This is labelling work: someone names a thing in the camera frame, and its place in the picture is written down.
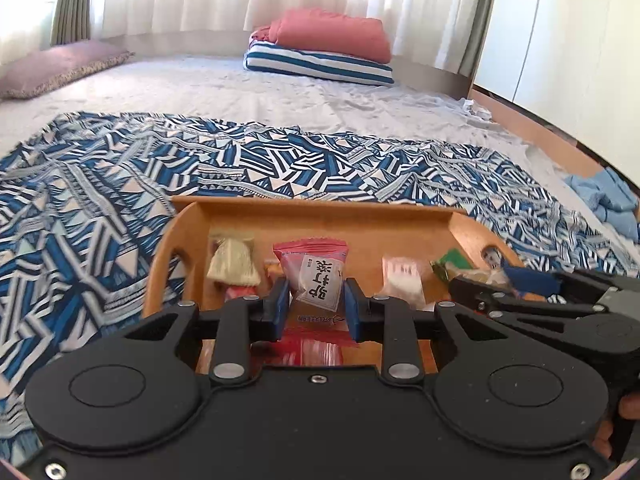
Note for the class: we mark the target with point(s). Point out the blue white patterned blanket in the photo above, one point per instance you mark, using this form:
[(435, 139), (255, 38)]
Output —
[(100, 200)]

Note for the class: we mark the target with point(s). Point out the white wardrobe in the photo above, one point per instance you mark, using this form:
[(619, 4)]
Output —
[(560, 35)]

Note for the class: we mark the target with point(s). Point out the pink-red packet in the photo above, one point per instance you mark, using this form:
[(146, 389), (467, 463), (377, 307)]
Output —
[(315, 324)]

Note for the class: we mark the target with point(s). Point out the light grey bed sheet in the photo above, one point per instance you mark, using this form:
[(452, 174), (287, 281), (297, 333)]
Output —
[(200, 90)]

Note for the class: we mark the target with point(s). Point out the clear white candy packet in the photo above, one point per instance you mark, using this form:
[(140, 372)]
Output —
[(404, 280)]

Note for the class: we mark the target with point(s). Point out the pink and white candy packet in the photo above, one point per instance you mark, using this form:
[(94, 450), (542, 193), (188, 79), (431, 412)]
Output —
[(315, 270)]

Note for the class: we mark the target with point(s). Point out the blue white striped pillow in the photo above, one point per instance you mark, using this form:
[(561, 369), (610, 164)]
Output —
[(320, 62)]

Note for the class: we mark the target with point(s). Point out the white crumpled cloth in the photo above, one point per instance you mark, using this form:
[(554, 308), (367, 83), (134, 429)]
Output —
[(477, 110)]

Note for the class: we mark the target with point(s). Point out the person's right hand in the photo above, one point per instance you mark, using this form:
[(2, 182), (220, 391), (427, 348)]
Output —
[(631, 407)]

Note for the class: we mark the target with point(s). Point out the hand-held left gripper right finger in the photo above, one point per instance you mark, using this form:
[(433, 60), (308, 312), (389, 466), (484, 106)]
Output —
[(356, 310)]

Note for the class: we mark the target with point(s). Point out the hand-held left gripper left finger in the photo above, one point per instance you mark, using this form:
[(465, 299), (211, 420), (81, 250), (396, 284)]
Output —
[(277, 310)]

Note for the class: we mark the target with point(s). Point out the green snack packet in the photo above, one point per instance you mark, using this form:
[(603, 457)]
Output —
[(450, 262)]

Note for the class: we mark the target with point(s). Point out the salmon folded blanket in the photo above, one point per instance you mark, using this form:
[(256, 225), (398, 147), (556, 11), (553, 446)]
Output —
[(330, 35)]

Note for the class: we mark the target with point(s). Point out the gold foil packet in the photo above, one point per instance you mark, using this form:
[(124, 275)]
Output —
[(232, 260)]

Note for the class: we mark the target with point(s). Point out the purple pillow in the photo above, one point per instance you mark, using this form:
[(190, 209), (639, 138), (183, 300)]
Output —
[(60, 67)]

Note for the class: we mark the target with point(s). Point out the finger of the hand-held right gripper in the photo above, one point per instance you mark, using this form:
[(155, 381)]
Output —
[(535, 280), (500, 307)]

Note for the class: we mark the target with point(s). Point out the light blue cloth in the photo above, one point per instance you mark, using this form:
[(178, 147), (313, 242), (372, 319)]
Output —
[(607, 200)]

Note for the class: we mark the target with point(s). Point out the grey-green curtain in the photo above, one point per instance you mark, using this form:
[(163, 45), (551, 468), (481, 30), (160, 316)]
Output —
[(72, 0)]

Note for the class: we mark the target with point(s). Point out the wooden bed frame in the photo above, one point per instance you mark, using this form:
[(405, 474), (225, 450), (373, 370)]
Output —
[(530, 122)]

